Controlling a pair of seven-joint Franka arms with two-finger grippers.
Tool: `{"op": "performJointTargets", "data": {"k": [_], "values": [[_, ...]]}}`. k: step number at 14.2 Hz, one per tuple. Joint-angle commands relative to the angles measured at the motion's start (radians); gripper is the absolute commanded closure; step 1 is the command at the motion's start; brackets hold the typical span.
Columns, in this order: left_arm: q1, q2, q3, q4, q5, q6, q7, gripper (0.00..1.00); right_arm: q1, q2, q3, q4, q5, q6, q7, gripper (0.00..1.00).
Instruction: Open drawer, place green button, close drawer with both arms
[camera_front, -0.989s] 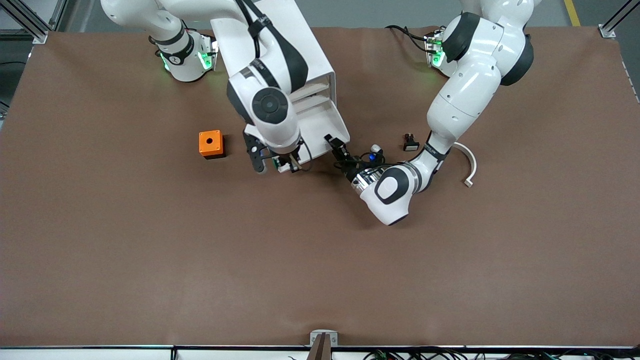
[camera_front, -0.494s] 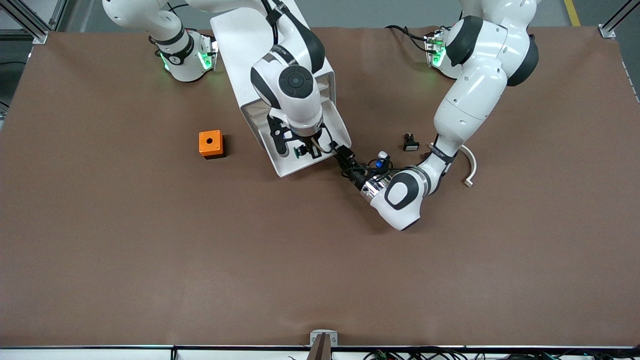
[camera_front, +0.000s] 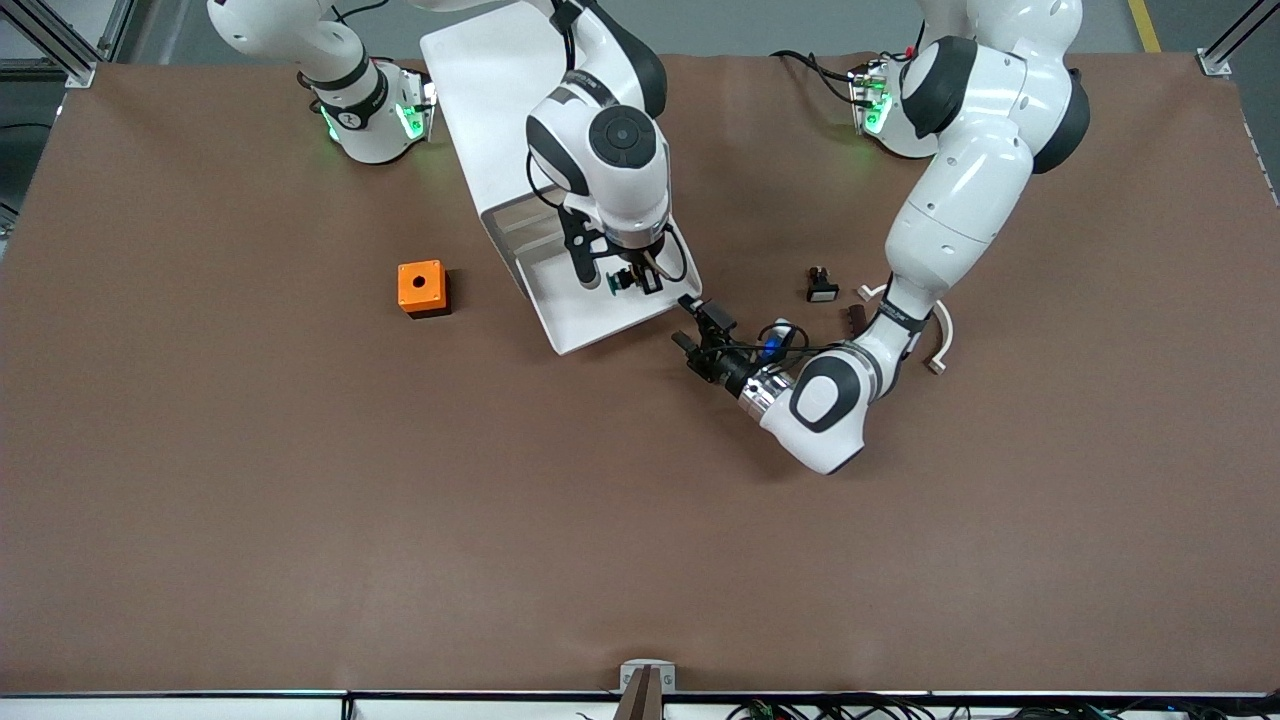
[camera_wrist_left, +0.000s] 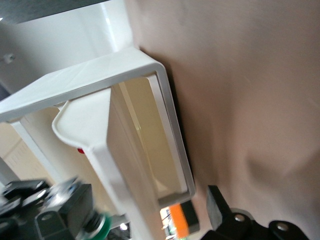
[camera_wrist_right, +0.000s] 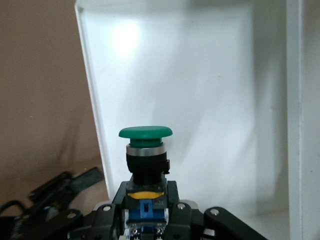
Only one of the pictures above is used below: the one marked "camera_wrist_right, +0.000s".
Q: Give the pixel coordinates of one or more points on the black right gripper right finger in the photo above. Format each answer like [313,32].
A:
[175,217]

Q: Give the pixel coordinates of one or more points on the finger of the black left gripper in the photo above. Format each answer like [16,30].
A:
[50,186]
[86,179]

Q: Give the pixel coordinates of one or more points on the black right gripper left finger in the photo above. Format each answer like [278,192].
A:
[118,212]

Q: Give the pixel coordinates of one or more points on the green mushroom push button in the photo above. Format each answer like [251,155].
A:
[146,135]

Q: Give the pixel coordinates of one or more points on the white plastic drawer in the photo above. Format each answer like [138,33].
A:
[187,75]

